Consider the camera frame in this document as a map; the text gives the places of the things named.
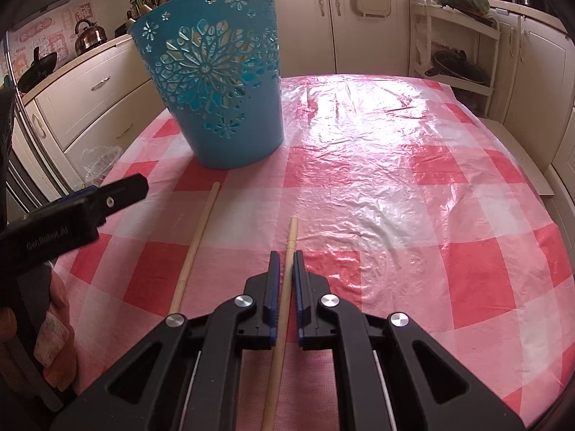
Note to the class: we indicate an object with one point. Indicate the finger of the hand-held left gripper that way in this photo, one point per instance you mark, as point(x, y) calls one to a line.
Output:
point(76, 195)
point(121, 193)

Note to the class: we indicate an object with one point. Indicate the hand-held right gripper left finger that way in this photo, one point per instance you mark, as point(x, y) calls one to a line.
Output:
point(272, 305)

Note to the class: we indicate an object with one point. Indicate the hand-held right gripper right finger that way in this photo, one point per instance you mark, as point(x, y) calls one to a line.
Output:
point(300, 305)

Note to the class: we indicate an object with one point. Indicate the long bamboo chopstick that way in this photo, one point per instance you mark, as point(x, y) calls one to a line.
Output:
point(292, 233)
point(197, 242)

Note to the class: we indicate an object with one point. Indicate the blue perforated plastic basket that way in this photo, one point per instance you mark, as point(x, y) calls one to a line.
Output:
point(233, 143)

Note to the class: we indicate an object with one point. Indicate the person's left hand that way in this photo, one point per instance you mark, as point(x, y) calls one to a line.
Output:
point(58, 345)

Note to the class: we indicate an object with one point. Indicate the cream drawer cabinet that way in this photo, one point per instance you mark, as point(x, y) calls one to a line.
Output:
point(90, 98)

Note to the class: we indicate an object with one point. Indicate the black wok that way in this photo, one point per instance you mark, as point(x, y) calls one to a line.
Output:
point(38, 72)

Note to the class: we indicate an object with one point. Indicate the red white checkered tablecloth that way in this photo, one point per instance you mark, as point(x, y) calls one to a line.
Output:
point(404, 188)

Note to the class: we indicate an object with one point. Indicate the steel kettle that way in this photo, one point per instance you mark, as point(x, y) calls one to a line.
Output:
point(90, 36)

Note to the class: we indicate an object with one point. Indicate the cream door cabinet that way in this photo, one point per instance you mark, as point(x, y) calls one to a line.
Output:
point(305, 31)

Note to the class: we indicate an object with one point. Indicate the dark pan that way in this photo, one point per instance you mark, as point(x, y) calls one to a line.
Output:
point(458, 67)

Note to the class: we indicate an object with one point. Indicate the white storage rack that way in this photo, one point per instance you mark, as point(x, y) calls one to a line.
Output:
point(492, 54)

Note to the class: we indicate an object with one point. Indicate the cream cabinet with doors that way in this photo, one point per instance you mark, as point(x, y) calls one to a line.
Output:
point(539, 76)

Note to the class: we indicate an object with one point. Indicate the pink wall stickers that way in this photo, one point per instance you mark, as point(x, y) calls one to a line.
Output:
point(58, 31)

